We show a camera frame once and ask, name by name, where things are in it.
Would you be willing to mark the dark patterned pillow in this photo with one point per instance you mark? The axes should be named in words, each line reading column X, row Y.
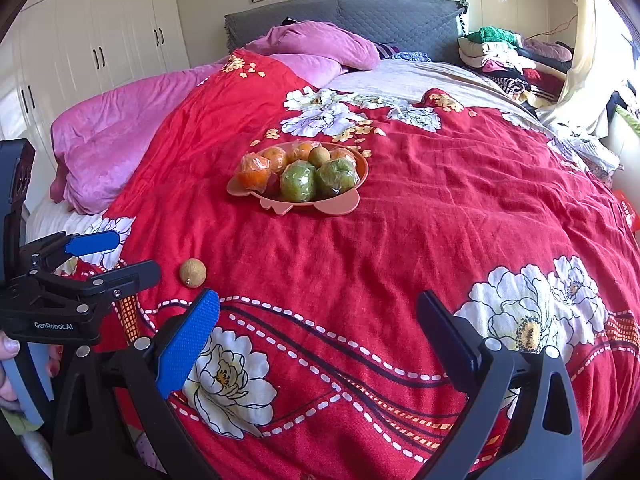
column 400, row 54

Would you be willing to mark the small green lime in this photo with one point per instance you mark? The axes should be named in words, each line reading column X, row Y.
column 318, row 155

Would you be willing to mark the white mattress sheet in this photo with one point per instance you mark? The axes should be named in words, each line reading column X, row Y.
column 50, row 225

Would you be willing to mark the pink blanket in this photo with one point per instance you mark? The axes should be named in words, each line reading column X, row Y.
column 125, row 130

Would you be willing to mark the pink plastic plate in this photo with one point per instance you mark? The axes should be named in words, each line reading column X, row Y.
column 300, row 207

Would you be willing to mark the red floral blanket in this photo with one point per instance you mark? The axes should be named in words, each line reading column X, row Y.
column 425, row 220

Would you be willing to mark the green striped cloth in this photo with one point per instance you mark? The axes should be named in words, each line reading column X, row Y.
column 629, row 119

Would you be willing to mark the red tomato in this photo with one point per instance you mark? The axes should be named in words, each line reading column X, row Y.
column 271, row 187

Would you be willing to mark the person's left hand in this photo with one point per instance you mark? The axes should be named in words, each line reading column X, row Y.
column 7, row 347

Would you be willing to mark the white wardrobe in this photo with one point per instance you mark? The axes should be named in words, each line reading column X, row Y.
column 100, row 35

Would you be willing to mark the green knitted garment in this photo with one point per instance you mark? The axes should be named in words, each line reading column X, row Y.
column 492, row 35

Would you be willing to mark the window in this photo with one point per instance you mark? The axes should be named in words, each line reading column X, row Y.
column 632, row 35

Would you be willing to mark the white low cabinet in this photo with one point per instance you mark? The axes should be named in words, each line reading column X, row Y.
column 627, row 160

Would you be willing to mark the white printed cloth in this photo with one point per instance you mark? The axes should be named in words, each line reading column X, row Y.
column 585, row 147

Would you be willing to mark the grey padded headboard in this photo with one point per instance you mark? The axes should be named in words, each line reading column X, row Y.
column 400, row 22

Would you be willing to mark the pile of folded clothes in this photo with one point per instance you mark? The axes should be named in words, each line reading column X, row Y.
column 500, row 67

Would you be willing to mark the plastic-wrapped orange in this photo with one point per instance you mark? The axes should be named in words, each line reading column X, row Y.
column 300, row 150
column 254, row 171
column 276, row 157
column 345, row 155

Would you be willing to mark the red bag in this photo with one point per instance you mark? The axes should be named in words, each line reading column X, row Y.
column 630, row 210

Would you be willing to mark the black garment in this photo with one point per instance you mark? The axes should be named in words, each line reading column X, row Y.
column 616, row 105

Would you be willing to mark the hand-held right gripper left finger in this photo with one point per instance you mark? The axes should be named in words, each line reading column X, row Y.
column 187, row 345

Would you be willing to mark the plastic-wrapped green fruit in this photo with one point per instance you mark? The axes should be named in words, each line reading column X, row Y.
column 298, row 181
column 337, row 175

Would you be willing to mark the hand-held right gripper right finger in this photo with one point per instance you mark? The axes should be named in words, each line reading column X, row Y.
column 447, row 332

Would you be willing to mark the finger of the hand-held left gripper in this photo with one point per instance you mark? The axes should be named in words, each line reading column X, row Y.
column 132, row 275
column 92, row 244

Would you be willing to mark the beige bed sheet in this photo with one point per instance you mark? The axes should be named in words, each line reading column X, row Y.
column 425, row 75

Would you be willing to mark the purple cushion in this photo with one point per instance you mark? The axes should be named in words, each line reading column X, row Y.
column 547, row 50

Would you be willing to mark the cream curtain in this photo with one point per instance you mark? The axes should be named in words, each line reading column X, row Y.
column 582, row 60

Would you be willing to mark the brown longan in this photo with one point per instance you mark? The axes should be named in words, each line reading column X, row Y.
column 192, row 272

